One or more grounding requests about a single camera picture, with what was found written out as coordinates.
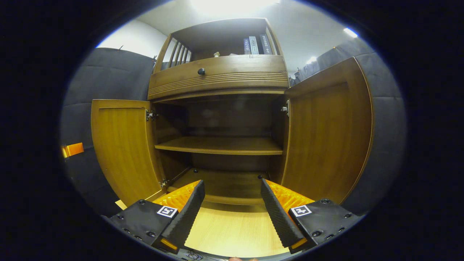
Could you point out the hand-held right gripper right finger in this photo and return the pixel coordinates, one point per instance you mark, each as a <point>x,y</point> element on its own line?
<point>277,221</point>

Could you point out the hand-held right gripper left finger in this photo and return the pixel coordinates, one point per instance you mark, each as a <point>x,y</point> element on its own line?
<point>188,221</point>

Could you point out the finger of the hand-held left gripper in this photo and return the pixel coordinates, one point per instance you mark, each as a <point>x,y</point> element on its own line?
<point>74,149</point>

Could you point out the wooden shoe cabinet door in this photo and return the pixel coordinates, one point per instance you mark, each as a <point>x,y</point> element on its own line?
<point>123,145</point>
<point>326,137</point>

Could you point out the metal left door hinge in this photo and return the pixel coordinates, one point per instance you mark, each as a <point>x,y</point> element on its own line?
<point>150,115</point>
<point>164,183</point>

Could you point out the metal door hinge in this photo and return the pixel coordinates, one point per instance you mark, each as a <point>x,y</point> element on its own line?
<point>150,115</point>
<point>164,183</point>
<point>285,108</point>

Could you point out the wooden cabinet inner shelf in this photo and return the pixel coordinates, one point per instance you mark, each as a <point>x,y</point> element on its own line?
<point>224,145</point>

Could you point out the metal right door hinge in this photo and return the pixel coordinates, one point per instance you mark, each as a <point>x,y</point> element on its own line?
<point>285,108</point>

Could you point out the wooden cabinet drawer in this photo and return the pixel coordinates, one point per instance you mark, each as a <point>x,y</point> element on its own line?
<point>246,69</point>

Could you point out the black backdrop cloth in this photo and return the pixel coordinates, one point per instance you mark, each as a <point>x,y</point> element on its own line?
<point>108,76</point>

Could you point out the black round drawer knob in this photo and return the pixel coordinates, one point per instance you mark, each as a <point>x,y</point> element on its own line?
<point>201,71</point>

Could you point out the dark spine book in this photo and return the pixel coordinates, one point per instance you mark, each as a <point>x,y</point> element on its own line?
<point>266,44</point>

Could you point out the grey spine book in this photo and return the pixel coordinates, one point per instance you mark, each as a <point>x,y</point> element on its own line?
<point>253,45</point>

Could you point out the ceiling light panel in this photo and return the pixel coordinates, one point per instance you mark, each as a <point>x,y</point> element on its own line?
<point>350,32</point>
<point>232,5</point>

